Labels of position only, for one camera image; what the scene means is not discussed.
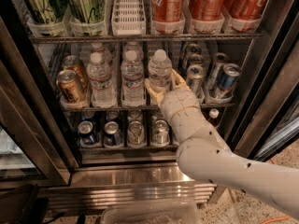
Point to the fridge door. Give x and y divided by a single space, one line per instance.
264 119
31 115

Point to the rear water bottle middle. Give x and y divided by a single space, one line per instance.
136 46

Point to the blue pepsi can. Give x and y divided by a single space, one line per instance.
112 134
87 133

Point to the middle wire shelf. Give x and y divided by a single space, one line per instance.
141 107

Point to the rear water bottle left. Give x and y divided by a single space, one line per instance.
103 50

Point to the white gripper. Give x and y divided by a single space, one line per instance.
177 103

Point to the red cola can left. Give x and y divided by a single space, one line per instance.
167 10

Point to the clear plastic bin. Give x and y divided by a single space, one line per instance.
164 212

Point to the blue pepsi can right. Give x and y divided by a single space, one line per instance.
112 134

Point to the silver green can middle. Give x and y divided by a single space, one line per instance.
160 132

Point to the red cola can middle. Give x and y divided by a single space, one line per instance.
205 10

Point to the wire shelf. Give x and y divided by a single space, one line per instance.
141 107
142 38

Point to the top wire shelf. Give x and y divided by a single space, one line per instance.
142 38

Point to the blue silver can front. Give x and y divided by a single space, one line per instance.
226 82

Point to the gold can front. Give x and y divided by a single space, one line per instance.
70 86

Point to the gold can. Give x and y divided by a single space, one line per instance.
70 86
74 63

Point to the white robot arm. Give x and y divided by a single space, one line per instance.
203 155

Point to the blue pepsi can left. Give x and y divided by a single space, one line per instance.
87 133

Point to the fridge door left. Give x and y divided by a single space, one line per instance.
31 115

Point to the gold can rear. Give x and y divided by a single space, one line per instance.
74 63

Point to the clear water bottle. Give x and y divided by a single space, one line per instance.
160 71
132 77
99 74

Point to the fridge door right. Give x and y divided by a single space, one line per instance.
264 119

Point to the green can right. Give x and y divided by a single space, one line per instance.
88 11

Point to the brown drink bottle white cap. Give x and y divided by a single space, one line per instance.
213 117

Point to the silver green can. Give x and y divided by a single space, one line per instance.
135 134
160 132

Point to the silver can right rear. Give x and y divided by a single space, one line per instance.
219 59

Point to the silver green can left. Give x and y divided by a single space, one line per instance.
135 134

